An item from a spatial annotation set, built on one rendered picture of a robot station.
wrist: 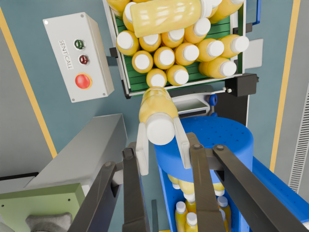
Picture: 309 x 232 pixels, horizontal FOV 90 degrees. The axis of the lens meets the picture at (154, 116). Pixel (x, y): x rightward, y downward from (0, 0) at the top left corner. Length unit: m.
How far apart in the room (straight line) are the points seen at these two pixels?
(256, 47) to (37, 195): 1.03
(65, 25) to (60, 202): 0.61
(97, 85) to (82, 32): 0.13
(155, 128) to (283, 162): 2.36
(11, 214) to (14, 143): 1.37
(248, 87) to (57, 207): 0.83
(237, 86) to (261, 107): 1.40
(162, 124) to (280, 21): 1.83
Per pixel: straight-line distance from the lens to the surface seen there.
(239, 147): 0.43
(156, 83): 0.44
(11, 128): 2.15
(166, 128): 0.20
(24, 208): 0.86
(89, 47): 0.44
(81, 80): 0.44
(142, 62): 0.44
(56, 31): 0.47
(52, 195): 0.76
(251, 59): 0.79
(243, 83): 0.62
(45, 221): 0.82
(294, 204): 1.19
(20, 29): 1.86
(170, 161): 0.41
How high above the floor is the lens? 1.52
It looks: 71 degrees down
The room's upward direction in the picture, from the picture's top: 171 degrees clockwise
